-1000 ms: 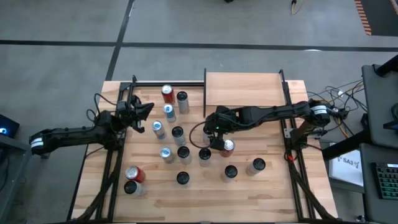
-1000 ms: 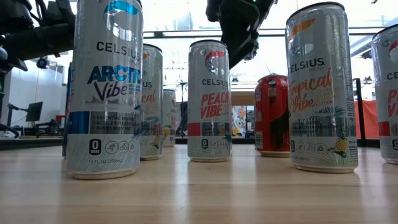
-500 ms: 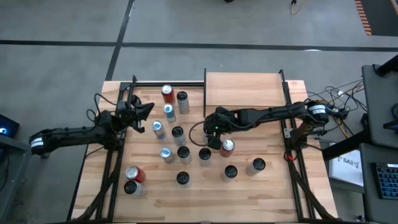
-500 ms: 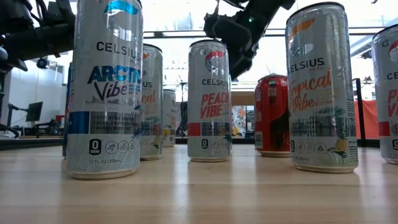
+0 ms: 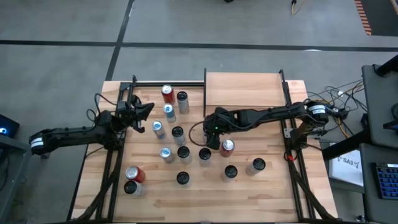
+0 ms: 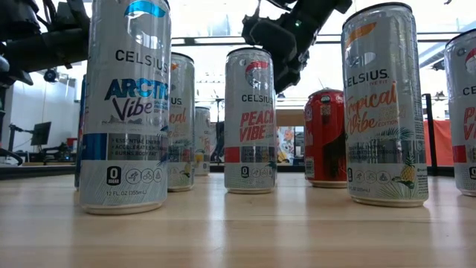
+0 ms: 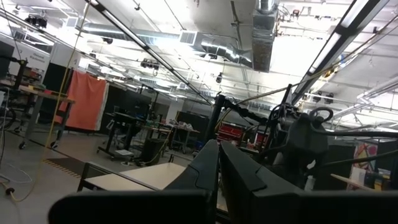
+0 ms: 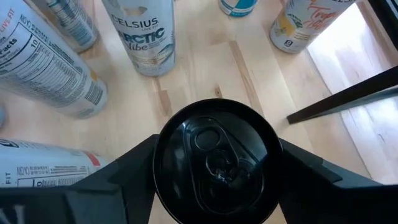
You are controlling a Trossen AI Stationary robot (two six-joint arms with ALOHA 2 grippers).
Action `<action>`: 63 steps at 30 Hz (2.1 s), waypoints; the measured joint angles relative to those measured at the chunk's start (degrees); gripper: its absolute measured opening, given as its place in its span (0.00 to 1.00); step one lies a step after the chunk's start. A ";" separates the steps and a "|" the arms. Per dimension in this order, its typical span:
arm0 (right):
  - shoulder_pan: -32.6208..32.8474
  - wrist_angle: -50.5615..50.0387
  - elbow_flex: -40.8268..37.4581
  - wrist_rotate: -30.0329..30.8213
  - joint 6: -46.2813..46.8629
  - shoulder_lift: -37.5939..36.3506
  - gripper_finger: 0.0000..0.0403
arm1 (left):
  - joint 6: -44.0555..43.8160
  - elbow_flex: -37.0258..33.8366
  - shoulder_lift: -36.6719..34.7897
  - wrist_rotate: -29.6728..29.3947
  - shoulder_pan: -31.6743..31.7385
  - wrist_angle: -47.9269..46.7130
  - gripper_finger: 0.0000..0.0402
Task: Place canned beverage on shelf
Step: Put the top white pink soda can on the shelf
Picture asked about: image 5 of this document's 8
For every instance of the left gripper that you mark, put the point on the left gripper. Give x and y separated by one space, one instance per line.
129 110

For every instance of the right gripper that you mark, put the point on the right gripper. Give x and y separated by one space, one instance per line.
222 119

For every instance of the red Coca-Cola can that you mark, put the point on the red Coca-Cola can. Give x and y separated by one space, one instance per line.
227 147
136 175
168 93

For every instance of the blue Red Bull can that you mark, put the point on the blue Red Bull can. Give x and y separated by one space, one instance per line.
167 154
158 129
169 113

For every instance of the Celsius can with orange print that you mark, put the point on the Celsius can with orange print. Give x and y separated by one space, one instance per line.
184 155

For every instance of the Celsius Arctic Vibe can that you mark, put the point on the Celsius Arctic Vibe can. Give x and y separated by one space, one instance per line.
178 137
183 179

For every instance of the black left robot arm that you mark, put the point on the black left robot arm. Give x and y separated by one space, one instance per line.
71 137

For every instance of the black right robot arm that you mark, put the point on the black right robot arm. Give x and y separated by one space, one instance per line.
280 112

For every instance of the Celsius Tropical Vibe can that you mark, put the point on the Celsius Tropical Vibe can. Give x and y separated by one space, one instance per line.
230 173

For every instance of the Celsius can with yellow band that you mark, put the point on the Celsius can with yellow band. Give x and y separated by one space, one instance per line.
183 104

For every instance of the grey metal stand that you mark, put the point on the grey metal stand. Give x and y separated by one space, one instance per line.
12 141

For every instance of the black box with blue light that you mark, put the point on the black box with blue light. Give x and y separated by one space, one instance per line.
9 124

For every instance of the white printed sign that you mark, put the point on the white printed sign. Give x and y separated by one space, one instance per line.
346 168

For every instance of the backlit black keyboard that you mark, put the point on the backlit black keyboard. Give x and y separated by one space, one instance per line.
388 182

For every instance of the black mat with orange stripes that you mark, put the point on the black mat with orange stripes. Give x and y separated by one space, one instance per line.
379 18

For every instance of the black aluminium table frame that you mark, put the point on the black aluminium table frame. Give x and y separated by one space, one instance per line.
189 84

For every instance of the silver metal bracket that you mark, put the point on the silver metal bracket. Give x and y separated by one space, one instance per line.
287 133

